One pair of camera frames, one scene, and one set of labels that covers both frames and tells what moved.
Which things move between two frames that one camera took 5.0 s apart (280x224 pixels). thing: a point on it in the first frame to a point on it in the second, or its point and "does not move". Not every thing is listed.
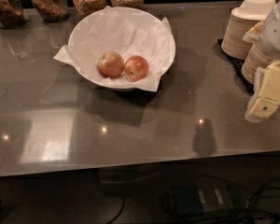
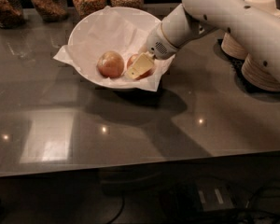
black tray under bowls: [236, 64] does not move
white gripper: [276, 32] to [159, 45]
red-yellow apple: [110, 64] does not move
